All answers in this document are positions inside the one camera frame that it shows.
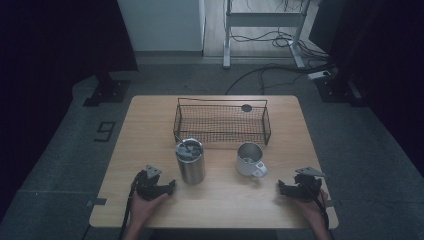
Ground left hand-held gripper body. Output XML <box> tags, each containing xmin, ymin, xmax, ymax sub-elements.
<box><xmin>134</xmin><ymin>164</ymin><xmax>168</xmax><ymax>202</ymax></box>

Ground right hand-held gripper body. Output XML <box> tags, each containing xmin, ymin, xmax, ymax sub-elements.
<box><xmin>290</xmin><ymin>166</ymin><xmax>326</xmax><ymax>202</ymax></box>

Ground black stand base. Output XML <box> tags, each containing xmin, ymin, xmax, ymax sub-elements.
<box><xmin>314</xmin><ymin>65</ymin><xmax>368</xmax><ymax>108</ymax></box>
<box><xmin>82</xmin><ymin>71</ymin><xmax>132</xmax><ymax>108</ymax></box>

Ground white power strip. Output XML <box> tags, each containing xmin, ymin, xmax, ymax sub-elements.
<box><xmin>306</xmin><ymin>69</ymin><xmax>333</xmax><ymax>81</ymax></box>

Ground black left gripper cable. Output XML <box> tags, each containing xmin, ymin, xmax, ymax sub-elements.
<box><xmin>118</xmin><ymin>170</ymin><xmax>143</xmax><ymax>240</ymax></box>

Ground person's left hand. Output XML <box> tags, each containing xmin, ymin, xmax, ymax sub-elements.
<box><xmin>128</xmin><ymin>193</ymin><xmax>171</xmax><ymax>230</ymax></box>

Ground steel mug with handle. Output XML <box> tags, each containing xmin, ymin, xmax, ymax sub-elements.
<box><xmin>235</xmin><ymin>142</ymin><xmax>269</xmax><ymax>179</ymax></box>

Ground white desk frame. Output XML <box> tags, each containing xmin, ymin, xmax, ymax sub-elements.
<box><xmin>222</xmin><ymin>0</ymin><xmax>313</xmax><ymax>70</ymax></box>

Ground dark curtain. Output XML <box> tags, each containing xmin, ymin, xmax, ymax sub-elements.
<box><xmin>0</xmin><ymin>0</ymin><xmax>140</xmax><ymax>214</ymax></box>
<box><xmin>308</xmin><ymin>0</ymin><xmax>424</xmax><ymax>168</ymax></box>

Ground metal straw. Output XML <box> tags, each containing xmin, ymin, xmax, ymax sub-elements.
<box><xmin>175</xmin><ymin>134</ymin><xmax>193</xmax><ymax>155</ymax></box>

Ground person's right hand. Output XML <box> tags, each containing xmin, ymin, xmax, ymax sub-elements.
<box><xmin>294</xmin><ymin>189</ymin><xmax>330</xmax><ymax>232</ymax></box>

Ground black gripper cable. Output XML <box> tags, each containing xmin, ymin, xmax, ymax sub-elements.
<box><xmin>118</xmin><ymin>170</ymin><xmax>143</xmax><ymax>240</ymax></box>
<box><xmin>311</xmin><ymin>184</ymin><xmax>332</xmax><ymax>232</ymax></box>

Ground black wire mesh basket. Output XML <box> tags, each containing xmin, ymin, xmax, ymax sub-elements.
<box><xmin>172</xmin><ymin>97</ymin><xmax>272</xmax><ymax>147</ymax></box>

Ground tangled black floor cables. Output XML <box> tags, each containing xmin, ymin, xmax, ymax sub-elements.
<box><xmin>229</xmin><ymin>27</ymin><xmax>331</xmax><ymax>62</ymax></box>

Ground stainless steel tumbler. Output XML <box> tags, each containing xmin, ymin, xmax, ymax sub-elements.
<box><xmin>175</xmin><ymin>137</ymin><xmax>206</xmax><ymax>186</ymax></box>

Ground long black floor cable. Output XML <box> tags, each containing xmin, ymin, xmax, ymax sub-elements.
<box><xmin>224</xmin><ymin>62</ymin><xmax>336</xmax><ymax>96</ymax></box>

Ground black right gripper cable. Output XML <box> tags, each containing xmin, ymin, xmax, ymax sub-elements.
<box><xmin>311</xmin><ymin>184</ymin><xmax>332</xmax><ymax>232</ymax></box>

